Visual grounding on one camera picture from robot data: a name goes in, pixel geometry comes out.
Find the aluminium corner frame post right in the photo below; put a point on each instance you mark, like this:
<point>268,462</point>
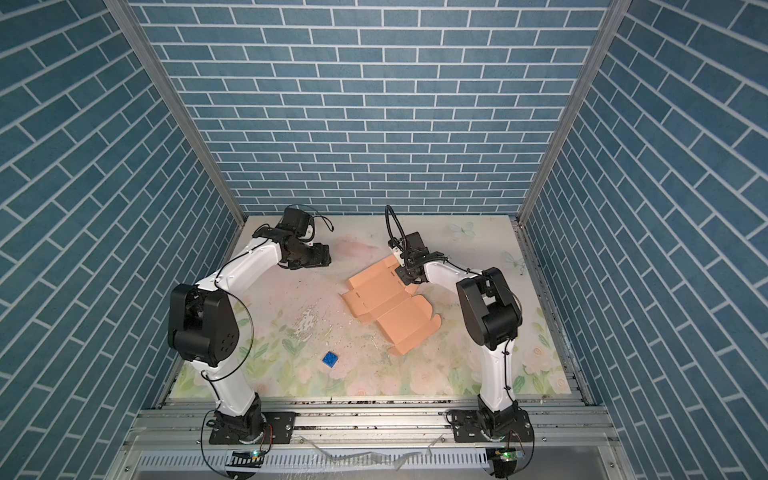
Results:
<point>596,55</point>

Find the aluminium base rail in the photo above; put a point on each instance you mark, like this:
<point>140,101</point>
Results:
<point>573,440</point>

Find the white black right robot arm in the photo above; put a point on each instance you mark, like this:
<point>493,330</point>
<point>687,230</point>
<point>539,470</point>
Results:
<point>491,312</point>

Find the pink cardboard paper box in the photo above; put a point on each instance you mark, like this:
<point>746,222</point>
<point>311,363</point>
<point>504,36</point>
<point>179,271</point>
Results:
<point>377,295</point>

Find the aluminium corner frame post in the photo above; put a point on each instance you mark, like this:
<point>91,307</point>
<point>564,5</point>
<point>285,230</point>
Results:
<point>596,55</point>
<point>130,27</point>

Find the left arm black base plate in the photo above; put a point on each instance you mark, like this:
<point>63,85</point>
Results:
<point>265,429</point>

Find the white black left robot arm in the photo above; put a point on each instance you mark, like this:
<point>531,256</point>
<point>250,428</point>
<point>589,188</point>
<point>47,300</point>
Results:
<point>202,326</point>

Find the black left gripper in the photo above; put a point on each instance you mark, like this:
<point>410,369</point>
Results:
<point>321,254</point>

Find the aluminium corner frame post left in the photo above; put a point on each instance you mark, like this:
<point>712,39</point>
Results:
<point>130,27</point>

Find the white ventilated cable duct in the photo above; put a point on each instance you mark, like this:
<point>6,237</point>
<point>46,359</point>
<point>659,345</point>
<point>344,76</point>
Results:
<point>311,460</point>

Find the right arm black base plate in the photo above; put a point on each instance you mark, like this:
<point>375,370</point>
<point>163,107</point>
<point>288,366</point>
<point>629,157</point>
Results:
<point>473,426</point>

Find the small blue cube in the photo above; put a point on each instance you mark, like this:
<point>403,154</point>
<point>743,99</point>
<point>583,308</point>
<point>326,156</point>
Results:
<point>330,359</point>

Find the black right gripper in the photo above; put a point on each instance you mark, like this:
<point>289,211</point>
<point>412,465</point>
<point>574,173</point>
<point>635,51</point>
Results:
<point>404,277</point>

